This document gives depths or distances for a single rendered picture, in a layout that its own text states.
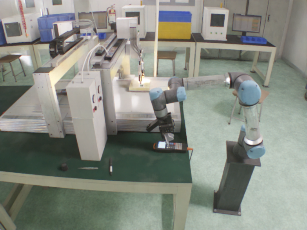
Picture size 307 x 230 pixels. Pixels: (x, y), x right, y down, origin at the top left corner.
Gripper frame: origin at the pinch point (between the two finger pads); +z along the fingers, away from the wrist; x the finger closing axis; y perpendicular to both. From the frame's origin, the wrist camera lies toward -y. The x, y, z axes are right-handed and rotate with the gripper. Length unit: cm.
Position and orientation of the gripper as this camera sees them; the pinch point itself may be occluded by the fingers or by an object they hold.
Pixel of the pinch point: (167, 143)
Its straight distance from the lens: 141.9
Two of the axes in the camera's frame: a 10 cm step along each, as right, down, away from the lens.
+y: 9.6, -1.5, -2.5
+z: 2.6, 8.4, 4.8
